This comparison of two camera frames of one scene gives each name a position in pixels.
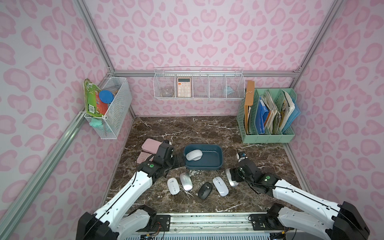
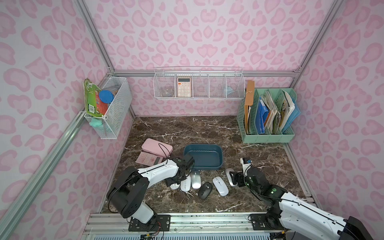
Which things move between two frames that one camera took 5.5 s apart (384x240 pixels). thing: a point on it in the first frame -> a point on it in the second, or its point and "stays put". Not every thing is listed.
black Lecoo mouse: (204, 190) stays put
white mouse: (220, 185) stays put
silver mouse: (186, 181) -> (196, 179)
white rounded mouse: (194, 155) -> (185, 184)
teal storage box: (212, 159) stays put
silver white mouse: (233, 183) stays put
